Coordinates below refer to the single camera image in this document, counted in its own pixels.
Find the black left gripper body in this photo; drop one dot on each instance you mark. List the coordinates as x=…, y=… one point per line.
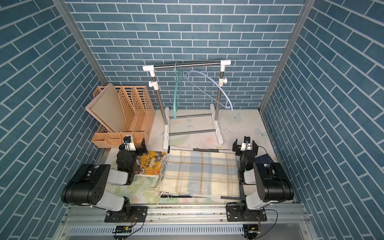
x=140, y=152

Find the plaid cream blue scarf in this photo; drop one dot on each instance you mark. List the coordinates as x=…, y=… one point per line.
x=198, y=174

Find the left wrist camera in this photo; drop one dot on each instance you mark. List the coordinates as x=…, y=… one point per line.
x=128, y=143

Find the light blue clothes hanger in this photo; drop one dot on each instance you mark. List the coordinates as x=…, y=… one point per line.
x=188, y=77

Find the dark blue notebook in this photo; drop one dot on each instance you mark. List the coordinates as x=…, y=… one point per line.
x=265, y=159

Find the black mounting plate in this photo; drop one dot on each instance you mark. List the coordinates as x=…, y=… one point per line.
x=135, y=214
x=237, y=213

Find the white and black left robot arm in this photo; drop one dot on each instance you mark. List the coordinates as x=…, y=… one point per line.
x=88, y=184

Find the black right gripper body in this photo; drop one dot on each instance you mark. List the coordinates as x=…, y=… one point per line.
x=238, y=152

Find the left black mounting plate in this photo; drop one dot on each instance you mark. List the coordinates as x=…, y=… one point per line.
x=135, y=214

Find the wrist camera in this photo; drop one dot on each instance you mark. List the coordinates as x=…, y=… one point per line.
x=128, y=143
x=246, y=145

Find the white and steel clothes rack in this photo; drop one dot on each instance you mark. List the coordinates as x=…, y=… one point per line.
x=192, y=103

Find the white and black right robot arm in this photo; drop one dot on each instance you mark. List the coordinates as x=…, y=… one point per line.
x=269, y=177

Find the black grey checkered mat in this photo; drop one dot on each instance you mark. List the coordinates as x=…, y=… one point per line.
x=195, y=149

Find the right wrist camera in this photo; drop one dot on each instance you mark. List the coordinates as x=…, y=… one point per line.
x=246, y=145

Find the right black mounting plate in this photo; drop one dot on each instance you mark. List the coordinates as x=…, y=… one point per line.
x=237, y=213

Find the beige folder board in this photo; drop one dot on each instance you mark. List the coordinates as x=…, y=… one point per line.
x=106, y=108

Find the yellow illustrated book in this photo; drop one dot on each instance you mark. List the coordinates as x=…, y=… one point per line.
x=151, y=163

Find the green circuit board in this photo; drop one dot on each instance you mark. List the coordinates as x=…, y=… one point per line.
x=122, y=230

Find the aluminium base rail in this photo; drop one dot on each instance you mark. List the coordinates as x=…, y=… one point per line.
x=285, y=221

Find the orange plastic file organizer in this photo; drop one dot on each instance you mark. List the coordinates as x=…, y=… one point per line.
x=139, y=114

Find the teal green clothes hanger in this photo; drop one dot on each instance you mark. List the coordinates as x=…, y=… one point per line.
x=177, y=90

